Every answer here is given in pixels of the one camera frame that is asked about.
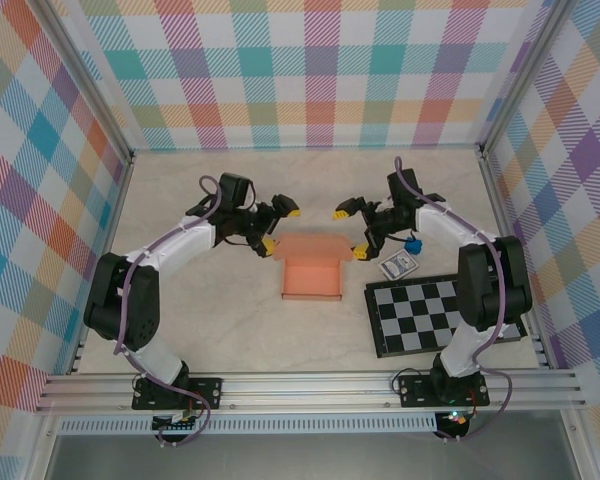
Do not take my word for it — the orange paper box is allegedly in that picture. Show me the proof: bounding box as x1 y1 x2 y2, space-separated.
271 233 355 302

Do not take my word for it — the small white blue card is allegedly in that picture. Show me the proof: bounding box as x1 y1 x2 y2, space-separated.
378 251 421 279

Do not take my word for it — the black grey checkerboard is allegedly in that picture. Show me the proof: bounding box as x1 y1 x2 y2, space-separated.
363 273 529 359

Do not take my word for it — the small controller board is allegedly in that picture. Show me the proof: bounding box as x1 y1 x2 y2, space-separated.
437 409 471 430
152 410 204 434

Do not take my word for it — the grey metal shelf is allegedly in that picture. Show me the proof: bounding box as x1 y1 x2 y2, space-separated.
44 432 581 480

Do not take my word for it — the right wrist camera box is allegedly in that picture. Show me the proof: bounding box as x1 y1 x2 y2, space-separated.
387 169 424 209

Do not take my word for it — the aluminium side rail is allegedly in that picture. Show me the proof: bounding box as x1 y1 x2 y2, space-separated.
479 147 551 370

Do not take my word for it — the aluminium mounting rail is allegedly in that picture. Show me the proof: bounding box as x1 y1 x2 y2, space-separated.
35 368 589 415

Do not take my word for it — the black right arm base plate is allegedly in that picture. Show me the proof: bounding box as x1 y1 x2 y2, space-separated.
397 373 491 409

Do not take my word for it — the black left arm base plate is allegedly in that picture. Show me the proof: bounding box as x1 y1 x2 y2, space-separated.
132 377 225 412

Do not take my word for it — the slotted grey cable duct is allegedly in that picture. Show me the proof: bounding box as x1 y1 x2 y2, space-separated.
58 413 440 436

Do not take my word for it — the aluminium frame post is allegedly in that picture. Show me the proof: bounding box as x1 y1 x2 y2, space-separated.
477 0 576 160
39 0 137 169

